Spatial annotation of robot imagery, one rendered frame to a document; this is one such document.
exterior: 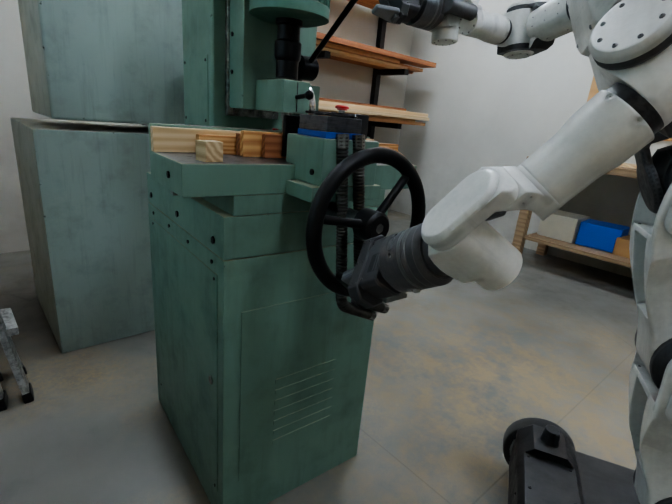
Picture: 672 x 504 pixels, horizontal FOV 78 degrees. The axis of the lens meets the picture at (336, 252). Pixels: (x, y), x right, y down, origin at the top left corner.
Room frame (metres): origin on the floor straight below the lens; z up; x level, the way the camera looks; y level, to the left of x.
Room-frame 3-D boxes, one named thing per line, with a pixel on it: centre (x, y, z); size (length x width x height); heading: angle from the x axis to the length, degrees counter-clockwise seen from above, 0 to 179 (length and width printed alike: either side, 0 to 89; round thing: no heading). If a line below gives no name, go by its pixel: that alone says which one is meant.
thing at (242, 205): (0.98, 0.11, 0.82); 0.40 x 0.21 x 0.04; 129
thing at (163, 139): (1.05, 0.16, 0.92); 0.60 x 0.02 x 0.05; 129
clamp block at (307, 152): (0.88, 0.03, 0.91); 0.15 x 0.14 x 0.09; 129
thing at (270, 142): (0.99, 0.11, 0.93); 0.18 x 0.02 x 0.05; 129
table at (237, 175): (0.95, 0.08, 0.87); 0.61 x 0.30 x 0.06; 129
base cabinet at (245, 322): (1.12, 0.23, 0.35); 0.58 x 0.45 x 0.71; 39
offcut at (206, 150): (0.79, 0.25, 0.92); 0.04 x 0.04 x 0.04; 49
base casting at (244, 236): (1.13, 0.23, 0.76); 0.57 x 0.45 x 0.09; 39
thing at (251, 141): (0.99, 0.14, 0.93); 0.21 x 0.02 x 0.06; 129
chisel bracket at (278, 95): (1.05, 0.16, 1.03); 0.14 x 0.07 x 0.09; 39
